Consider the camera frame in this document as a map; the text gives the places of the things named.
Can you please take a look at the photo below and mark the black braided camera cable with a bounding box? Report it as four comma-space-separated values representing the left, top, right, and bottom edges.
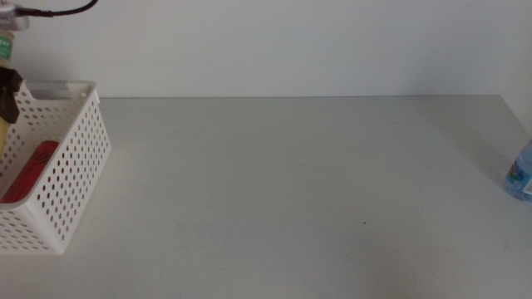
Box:
15, 0, 100, 18

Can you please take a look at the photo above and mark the white perforated plastic basket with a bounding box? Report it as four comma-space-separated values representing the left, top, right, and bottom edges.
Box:
0, 80, 112, 256

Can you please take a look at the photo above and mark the clear water bottle blue cap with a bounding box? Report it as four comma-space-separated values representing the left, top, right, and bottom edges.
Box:
505, 139, 532, 203

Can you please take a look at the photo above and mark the red cola can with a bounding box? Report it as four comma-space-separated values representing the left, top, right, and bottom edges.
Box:
0, 140, 60, 204

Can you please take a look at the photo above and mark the yellow tea bottle green label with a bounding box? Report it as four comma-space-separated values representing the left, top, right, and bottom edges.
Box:
0, 29, 16, 161

